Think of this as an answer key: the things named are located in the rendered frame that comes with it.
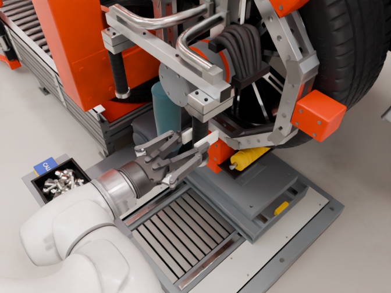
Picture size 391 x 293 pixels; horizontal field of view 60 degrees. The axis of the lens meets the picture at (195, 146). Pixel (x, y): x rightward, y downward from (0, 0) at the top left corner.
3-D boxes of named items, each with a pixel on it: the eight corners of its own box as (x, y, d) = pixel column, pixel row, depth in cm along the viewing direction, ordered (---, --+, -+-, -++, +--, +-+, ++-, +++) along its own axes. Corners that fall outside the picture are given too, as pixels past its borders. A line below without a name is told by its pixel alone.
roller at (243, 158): (291, 135, 126) (294, 124, 122) (236, 178, 113) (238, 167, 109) (278, 127, 129) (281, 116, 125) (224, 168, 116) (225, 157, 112)
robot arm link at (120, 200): (118, 228, 67) (143, 210, 70) (110, 203, 61) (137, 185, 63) (95, 199, 72) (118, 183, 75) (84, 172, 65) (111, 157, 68)
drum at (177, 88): (245, 85, 98) (251, 42, 88) (190, 119, 89) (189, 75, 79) (212, 64, 105) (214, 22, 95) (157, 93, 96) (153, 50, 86)
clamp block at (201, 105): (233, 105, 75) (235, 86, 71) (203, 124, 71) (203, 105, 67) (217, 94, 77) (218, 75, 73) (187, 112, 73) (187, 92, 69)
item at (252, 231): (304, 196, 155) (310, 184, 148) (252, 246, 140) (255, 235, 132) (227, 138, 180) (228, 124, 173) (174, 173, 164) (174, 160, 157)
